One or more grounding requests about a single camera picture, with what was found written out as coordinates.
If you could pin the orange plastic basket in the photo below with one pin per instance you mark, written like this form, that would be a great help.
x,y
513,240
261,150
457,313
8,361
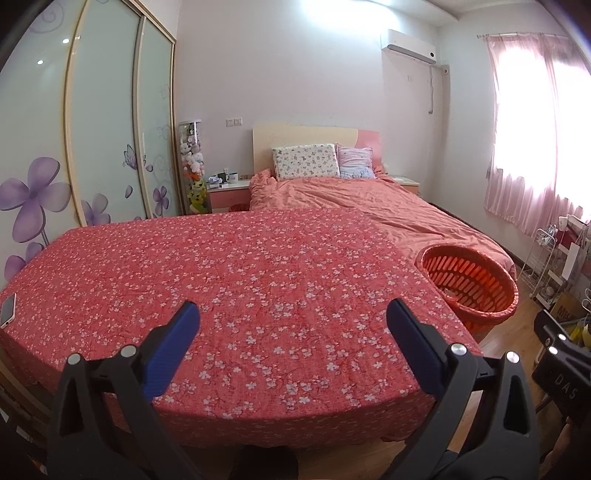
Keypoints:
x,y
461,277

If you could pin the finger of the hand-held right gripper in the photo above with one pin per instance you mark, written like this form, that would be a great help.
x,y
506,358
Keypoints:
x,y
568,350

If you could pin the white smartphone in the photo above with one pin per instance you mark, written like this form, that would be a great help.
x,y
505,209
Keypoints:
x,y
8,310

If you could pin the red floral tablecloth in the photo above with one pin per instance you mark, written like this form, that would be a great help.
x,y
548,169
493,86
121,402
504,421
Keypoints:
x,y
254,277

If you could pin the beige and pink headboard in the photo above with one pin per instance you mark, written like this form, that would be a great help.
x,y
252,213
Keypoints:
x,y
300,136

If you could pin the clear column of plush toys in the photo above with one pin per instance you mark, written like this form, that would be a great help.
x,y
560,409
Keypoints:
x,y
194,157

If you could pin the yellow bag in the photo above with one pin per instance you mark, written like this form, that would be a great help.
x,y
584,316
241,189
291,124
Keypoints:
x,y
584,334

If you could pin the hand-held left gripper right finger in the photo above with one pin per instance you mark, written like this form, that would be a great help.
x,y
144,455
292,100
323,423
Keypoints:
x,y
418,346

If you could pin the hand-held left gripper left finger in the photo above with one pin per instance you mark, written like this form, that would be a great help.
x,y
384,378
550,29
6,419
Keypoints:
x,y
171,350

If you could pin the white wall socket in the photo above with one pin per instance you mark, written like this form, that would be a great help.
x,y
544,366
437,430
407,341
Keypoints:
x,y
234,122

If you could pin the white floral pillow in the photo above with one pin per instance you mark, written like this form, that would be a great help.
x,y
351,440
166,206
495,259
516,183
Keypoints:
x,y
304,161

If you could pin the bed with orange duvet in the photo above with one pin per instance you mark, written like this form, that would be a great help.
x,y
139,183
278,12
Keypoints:
x,y
369,203

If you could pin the flower print sliding wardrobe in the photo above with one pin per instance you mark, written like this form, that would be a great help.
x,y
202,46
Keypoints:
x,y
101,115

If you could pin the cardboard box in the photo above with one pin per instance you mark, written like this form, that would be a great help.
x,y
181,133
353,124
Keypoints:
x,y
565,307

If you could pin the pink striped pillow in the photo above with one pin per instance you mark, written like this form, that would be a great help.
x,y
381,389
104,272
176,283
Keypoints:
x,y
355,161

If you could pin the white air conditioner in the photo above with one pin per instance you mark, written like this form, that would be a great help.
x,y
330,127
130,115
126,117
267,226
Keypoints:
x,y
406,44

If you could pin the white mug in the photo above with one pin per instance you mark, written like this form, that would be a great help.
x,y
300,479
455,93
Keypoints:
x,y
232,177

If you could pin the pink curtain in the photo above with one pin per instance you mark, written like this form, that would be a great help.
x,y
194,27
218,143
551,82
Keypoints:
x,y
521,194

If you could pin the pink and white nightstand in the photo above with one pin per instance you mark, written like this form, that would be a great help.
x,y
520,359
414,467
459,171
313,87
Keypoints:
x,y
408,184
226,198

